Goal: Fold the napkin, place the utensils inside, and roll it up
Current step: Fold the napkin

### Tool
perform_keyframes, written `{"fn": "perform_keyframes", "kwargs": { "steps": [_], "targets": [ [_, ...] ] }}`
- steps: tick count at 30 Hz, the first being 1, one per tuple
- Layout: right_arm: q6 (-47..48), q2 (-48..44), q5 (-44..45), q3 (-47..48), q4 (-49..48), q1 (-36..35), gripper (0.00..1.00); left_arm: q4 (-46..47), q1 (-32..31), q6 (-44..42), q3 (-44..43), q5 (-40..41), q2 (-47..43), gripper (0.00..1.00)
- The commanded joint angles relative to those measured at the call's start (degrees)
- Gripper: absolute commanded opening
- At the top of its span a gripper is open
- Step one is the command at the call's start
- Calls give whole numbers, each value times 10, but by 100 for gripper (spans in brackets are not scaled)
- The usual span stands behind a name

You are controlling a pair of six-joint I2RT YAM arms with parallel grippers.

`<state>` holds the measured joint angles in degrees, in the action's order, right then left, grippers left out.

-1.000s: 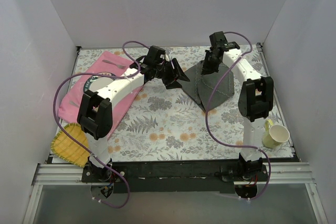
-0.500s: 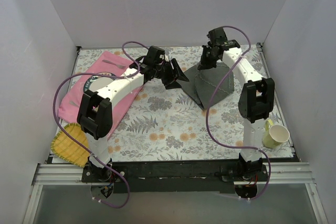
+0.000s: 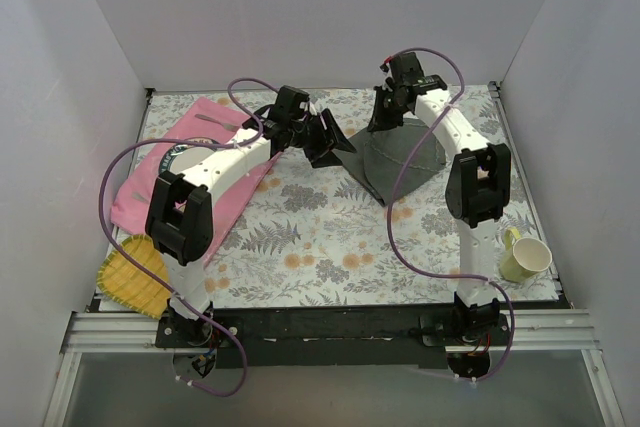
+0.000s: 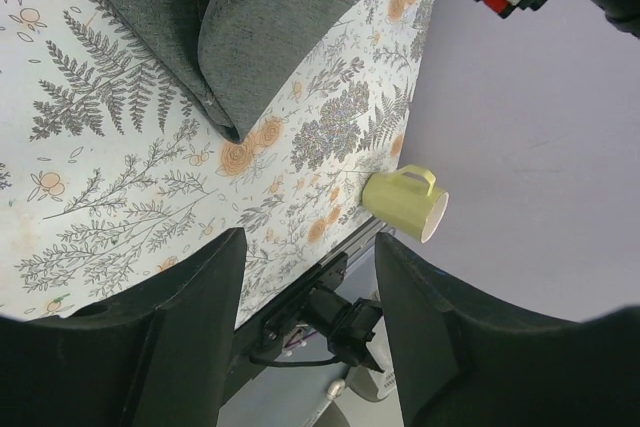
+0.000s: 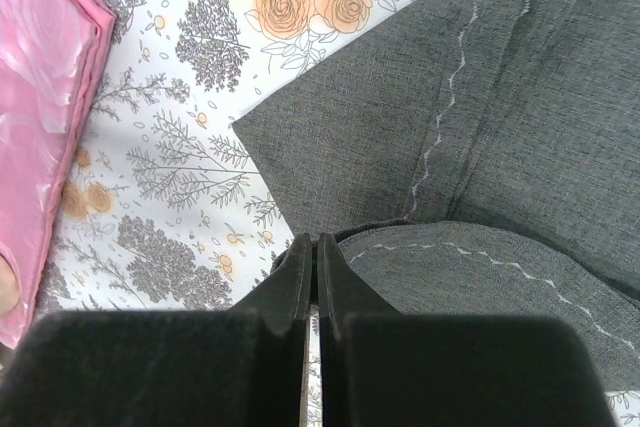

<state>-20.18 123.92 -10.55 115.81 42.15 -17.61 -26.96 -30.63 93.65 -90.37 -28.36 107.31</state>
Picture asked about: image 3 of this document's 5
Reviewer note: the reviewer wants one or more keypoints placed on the dark round plate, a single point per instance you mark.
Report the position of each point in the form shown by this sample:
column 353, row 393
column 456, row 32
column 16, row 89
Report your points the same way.
column 180, row 157

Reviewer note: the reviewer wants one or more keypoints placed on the light green mug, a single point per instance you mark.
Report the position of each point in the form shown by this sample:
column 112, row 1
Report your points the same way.
column 524, row 257

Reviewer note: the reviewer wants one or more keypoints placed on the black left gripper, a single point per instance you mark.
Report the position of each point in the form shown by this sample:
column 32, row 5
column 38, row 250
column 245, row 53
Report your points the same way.
column 316, row 133

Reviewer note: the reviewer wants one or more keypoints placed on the yellow bamboo mat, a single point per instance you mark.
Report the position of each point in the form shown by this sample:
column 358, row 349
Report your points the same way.
column 125, row 284

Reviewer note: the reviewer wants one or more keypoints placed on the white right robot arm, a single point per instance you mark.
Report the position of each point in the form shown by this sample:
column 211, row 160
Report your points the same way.
column 477, row 190

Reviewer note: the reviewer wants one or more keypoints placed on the grey cloth napkin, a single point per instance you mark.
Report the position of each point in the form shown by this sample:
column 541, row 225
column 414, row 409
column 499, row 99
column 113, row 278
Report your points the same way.
column 380, row 156

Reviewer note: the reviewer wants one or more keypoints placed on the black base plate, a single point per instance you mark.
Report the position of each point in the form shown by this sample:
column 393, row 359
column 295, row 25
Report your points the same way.
column 330, row 336

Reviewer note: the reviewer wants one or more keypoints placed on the aluminium frame rail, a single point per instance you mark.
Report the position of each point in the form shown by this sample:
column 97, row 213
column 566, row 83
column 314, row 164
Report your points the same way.
column 554, row 375

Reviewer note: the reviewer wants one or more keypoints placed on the pink cloth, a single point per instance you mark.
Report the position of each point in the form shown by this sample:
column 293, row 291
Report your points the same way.
column 130, row 207

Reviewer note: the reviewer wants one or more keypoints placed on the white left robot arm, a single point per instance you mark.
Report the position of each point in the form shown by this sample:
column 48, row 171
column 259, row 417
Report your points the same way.
column 180, row 220

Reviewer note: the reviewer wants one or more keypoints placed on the floral patterned table mat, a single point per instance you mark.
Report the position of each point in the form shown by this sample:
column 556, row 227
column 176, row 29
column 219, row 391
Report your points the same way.
column 315, row 237

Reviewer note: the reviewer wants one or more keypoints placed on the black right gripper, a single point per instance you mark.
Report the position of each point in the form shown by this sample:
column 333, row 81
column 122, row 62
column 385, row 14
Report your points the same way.
column 386, row 97

